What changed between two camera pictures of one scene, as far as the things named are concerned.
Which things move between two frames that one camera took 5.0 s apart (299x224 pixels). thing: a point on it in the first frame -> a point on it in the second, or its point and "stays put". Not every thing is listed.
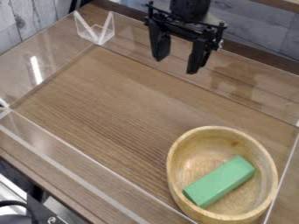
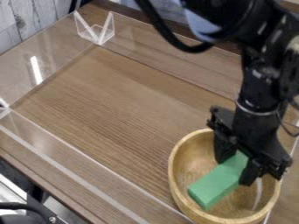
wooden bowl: (199, 153) stays put
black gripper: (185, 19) -> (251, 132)
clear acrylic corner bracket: (98, 34) stays put
